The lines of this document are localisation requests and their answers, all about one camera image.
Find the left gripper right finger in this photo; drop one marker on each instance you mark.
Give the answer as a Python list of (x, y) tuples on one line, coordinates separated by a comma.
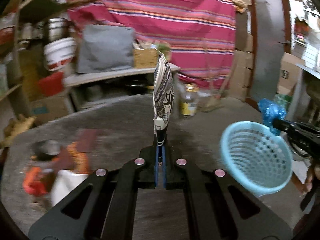
[(217, 206)]

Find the grey cloth bundle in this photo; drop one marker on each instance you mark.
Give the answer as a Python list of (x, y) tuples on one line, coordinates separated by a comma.
[(105, 48)]

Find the orange clear snack wrapper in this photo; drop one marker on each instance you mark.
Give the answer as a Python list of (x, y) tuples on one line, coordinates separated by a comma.
[(39, 178)]

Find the red striped cloth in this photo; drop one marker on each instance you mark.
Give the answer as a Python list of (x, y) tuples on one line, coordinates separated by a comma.
[(200, 33)]

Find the white paper bag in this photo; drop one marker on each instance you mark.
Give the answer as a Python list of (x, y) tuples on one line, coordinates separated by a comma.
[(66, 181)]

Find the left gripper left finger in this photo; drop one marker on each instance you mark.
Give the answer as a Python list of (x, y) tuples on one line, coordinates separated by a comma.
[(103, 205)]

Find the steel pot on shelf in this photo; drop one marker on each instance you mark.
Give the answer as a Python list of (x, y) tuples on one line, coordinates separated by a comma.
[(56, 28)]

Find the orange lion snack bag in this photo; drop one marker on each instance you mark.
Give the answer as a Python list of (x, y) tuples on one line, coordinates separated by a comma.
[(81, 161)]

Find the woven utensil box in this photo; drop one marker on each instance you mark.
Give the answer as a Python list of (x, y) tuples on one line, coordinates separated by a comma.
[(145, 54)]

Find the green vegetables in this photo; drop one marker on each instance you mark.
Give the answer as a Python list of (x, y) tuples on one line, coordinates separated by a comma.
[(165, 49)]

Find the cardboard box under shelf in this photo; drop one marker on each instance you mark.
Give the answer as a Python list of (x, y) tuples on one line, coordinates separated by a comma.
[(51, 108)]

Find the light blue plastic basket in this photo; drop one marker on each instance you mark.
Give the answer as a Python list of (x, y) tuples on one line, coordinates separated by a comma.
[(256, 158)]

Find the red plastic basin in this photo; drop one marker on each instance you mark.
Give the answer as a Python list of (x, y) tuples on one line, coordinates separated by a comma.
[(51, 85)]

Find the blue crinkled plastic wrapper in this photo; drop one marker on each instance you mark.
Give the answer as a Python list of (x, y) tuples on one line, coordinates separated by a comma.
[(271, 111)]

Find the stacked cardboard boxes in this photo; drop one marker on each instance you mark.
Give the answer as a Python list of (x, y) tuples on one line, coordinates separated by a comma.
[(243, 58)]

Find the grey side table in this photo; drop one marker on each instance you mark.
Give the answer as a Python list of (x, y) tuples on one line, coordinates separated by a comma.
[(93, 89)]

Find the green plastic bag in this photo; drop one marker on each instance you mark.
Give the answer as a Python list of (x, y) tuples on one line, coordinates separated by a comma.
[(283, 100)]

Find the person's right hand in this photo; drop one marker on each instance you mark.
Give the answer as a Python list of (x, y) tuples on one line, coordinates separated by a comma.
[(312, 173)]

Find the plastic oil bottle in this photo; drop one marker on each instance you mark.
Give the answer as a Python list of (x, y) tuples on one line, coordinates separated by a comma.
[(189, 100)]

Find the cardboard box at right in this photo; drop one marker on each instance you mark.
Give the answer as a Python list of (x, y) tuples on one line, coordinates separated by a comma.
[(288, 74)]

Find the grey metal door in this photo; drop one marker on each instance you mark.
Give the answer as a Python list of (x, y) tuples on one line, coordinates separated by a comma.
[(271, 31)]

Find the dark red flat packet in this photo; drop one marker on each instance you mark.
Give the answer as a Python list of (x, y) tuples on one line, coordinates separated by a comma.
[(86, 140)]

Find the white plastic bucket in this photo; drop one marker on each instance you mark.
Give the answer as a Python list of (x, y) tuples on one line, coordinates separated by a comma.
[(59, 53)]

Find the black crumpled cup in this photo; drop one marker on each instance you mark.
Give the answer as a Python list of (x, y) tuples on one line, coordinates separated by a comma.
[(46, 150)]

